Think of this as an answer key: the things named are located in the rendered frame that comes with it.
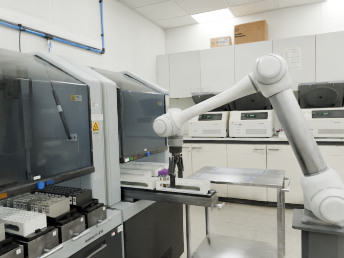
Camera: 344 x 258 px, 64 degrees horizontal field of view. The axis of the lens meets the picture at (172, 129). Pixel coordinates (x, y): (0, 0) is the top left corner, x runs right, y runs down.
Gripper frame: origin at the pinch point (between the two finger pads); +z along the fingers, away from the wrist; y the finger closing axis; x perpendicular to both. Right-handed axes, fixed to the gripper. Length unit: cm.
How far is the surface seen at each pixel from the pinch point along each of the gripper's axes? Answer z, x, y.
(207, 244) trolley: 58, -2, 48
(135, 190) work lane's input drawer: 5.7, 23.6, -6.7
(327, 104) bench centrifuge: -44, -98, 278
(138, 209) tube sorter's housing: 17.6, 23.6, -4.1
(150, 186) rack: 2.7, 14.5, -5.1
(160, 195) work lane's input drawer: 7.1, 6.8, -6.8
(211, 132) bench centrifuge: -11, 47, 229
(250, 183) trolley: 4.4, -37.2, 24.6
